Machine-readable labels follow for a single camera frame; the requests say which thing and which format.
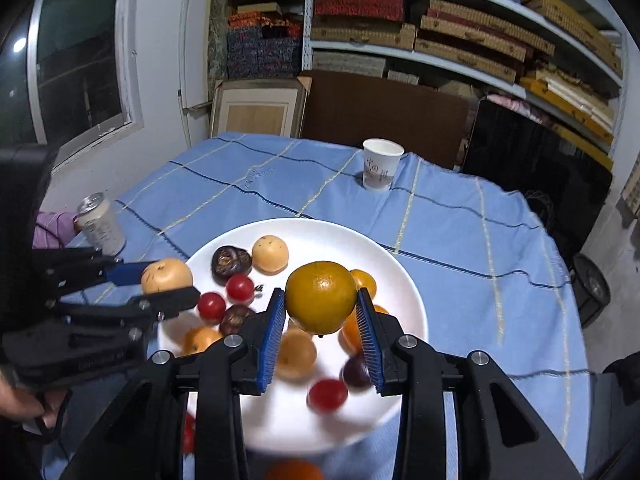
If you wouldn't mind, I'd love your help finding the blue checked tablecloth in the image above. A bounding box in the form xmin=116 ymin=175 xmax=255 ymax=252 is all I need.
xmin=37 ymin=132 xmax=587 ymax=480

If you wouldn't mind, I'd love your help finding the stack of flat gift boxes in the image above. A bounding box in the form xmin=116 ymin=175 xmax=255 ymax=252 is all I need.
xmin=311 ymin=0 xmax=623 ymax=143

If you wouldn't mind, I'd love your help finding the red cherry tomato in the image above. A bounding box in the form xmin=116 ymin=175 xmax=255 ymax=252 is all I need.
xmin=182 ymin=412 xmax=197 ymax=456
xmin=226 ymin=274 xmax=256 ymax=305
xmin=197 ymin=292 xmax=227 ymax=322
xmin=307 ymin=379 xmax=349 ymax=414

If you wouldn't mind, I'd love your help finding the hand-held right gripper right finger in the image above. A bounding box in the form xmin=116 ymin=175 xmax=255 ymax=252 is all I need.
xmin=356 ymin=287 xmax=583 ymax=480

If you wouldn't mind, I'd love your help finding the dark purple round fruit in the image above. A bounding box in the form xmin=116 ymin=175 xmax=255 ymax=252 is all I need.
xmin=219 ymin=304 xmax=257 ymax=337
xmin=211 ymin=245 xmax=252 ymax=281
xmin=341 ymin=354 xmax=373 ymax=390

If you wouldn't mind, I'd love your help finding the brown board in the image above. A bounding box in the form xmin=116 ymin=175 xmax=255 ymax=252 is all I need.
xmin=299 ymin=70 xmax=471 ymax=171

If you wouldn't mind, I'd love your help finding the white paper cup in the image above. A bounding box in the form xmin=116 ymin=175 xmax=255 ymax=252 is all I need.
xmin=362 ymin=138 xmax=405 ymax=192

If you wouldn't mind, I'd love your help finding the white narrow door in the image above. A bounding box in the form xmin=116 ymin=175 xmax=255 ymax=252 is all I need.
xmin=178 ymin=0 xmax=213 ymax=148

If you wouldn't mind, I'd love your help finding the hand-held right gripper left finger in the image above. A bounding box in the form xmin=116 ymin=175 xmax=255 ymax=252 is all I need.
xmin=60 ymin=287 xmax=287 ymax=480

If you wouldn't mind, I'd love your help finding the pile of patterned storage boxes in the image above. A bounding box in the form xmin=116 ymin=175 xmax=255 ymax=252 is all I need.
xmin=209 ymin=0 xmax=307 ymax=82

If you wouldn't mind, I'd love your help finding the pale orange round fruit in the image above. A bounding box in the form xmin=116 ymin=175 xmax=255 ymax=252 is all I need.
xmin=275 ymin=330 xmax=318 ymax=382

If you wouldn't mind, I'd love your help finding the small orange tangerine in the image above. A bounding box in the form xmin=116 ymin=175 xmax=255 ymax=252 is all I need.
xmin=182 ymin=326 xmax=223 ymax=356

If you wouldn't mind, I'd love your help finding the large greenish-yellow orange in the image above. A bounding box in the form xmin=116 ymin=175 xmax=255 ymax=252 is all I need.
xmin=285 ymin=260 xmax=358 ymax=336

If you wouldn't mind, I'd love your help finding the bright orange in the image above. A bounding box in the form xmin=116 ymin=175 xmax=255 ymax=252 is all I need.
xmin=265 ymin=459 xmax=326 ymax=480
xmin=339 ymin=305 xmax=391 ymax=353

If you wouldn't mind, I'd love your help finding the black flat panel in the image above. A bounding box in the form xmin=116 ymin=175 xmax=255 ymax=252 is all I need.
xmin=460 ymin=97 xmax=615 ymax=261

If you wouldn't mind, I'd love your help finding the small yellow-green orange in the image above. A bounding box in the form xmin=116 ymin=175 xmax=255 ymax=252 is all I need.
xmin=349 ymin=269 xmax=378 ymax=311

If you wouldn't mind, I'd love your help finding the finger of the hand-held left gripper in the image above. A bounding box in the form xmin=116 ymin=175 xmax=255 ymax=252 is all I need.
xmin=59 ymin=285 xmax=202 ymax=332
xmin=34 ymin=248 xmax=151 ymax=302

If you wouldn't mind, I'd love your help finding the silver drink can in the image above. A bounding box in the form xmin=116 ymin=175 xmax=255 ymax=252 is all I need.
xmin=76 ymin=192 xmax=127 ymax=257

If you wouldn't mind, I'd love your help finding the dark cloth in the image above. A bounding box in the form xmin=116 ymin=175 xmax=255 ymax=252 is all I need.
xmin=582 ymin=355 xmax=640 ymax=480

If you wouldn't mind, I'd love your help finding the pale peach round fruit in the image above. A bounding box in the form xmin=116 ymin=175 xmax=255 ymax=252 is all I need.
xmin=141 ymin=258 xmax=194 ymax=295
xmin=251 ymin=235 xmax=290 ymax=275

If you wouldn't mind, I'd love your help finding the white round plate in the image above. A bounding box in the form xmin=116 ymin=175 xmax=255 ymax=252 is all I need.
xmin=157 ymin=217 xmax=428 ymax=456

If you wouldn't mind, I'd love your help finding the person's left hand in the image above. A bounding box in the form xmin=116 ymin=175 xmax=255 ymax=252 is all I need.
xmin=0 ymin=375 xmax=74 ymax=429

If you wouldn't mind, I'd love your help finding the black wheel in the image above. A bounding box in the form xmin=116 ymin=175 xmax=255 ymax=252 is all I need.
xmin=570 ymin=252 xmax=612 ymax=328

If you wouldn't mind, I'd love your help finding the window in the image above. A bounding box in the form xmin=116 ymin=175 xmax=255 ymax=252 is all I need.
xmin=0 ymin=0 xmax=146 ymax=171

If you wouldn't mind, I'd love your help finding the pink striped cloth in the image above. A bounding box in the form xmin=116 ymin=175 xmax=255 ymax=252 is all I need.
xmin=32 ymin=211 xmax=79 ymax=249

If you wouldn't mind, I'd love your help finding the white metal shelf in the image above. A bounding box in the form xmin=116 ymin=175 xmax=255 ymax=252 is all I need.
xmin=301 ymin=0 xmax=626 ymax=161

